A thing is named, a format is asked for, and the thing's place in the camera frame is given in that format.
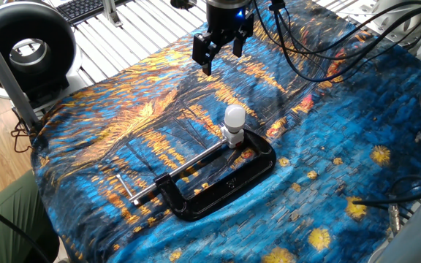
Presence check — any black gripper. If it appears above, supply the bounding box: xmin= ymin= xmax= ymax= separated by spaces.
xmin=191 ymin=5 xmax=255 ymax=77

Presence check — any white light bulb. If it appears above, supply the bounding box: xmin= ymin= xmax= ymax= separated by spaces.
xmin=224 ymin=104 xmax=247 ymax=134

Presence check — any metal lamp stand with socket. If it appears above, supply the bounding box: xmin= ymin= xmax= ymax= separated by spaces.
xmin=115 ymin=126 xmax=277 ymax=223

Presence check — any black knob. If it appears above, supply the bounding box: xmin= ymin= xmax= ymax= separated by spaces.
xmin=169 ymin=0 xmax=197 ymax=11

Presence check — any starry night painting tablecloth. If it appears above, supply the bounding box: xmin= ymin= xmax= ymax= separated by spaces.
xmin=31 ymin=0 xmax=421 ymax=263

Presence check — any perforated metal plate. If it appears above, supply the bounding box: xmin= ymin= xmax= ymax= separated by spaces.
xmin=344 ymin=10 xmax=416 ymax=47

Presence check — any black keyboard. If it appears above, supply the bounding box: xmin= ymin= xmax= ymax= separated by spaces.
xmin=56 ymin=0 xmax=131 ymax=26

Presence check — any white rounded device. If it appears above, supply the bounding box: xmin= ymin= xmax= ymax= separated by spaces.
xmin=371 ymin=0 xmax=421 ymax=37

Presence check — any aluminium upright bracket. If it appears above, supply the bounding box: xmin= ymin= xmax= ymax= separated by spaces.
xmin=102 ymin=0 xmax=124 ymax=28

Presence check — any aluminium frame post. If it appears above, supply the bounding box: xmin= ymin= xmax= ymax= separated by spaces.
xmin=374 ymin=215 xmax=421 ymax=263
xmin=0 ymin=14 xmax=40 ymax=132

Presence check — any dark brown cord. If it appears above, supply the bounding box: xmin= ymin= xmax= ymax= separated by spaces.
xmin=10 ymin=109 xmax=36 ymax=153

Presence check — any thick black cable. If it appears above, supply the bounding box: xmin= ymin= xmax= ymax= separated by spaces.
xmin=352 ymin=189 xmax=421 ymax=207

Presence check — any metal cable plug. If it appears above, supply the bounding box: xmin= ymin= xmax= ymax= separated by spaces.
xmin=387 ymin=202 xmax=402 ymax=235

